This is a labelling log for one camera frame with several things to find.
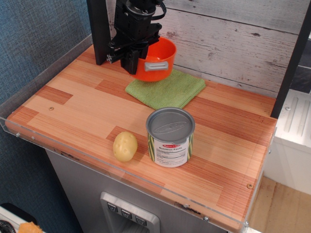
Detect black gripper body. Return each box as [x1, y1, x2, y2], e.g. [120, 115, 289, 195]
[107, 4, 162, 63]

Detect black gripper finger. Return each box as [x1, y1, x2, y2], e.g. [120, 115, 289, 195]
[121, 50, 139, 75]
[137, 46, 149, 59]

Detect orange toy pot grey handles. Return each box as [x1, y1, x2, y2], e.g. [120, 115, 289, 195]
[132, 37, 177, 82]

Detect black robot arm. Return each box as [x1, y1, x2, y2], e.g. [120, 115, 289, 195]
[107, 0, 167, 75]

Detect green folded cloth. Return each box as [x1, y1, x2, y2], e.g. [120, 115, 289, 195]
[125, 69, 206, 110]

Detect toy tin can grey lid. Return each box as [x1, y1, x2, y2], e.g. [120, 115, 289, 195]
[146, 107, 195, 168]

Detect yellow toy potato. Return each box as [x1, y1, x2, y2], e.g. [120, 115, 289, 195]
[113, 132, 138, 162]

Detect clear acrylic edge guard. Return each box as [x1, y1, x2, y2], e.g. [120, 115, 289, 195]
[4, 111, 276, 233]

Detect grey toy fridge cabinet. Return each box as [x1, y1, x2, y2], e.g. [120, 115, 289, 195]
[47, 150, 225, 233]

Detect silver ice dispenser panel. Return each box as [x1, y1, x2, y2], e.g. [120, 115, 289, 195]
[100, 192, 160, 233]

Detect white toy sink unit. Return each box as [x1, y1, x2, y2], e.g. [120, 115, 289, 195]
[264, 90, 311, 194]

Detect orange fuzzy toy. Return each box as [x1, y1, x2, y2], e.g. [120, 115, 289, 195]
[18, 222, 43, 233]

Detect white black object corner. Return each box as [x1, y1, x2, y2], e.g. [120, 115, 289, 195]
[0, 203, 37, 233]

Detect dark grey left post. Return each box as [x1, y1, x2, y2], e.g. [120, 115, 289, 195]
[86, 0, 116, 65]

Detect dark grey post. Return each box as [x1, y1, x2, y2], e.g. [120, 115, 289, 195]
[86, 0, 116, 65]
[270, 2, 311, 119]

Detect dark grey right post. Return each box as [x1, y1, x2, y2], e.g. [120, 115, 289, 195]
[270, 2, 311, 119]

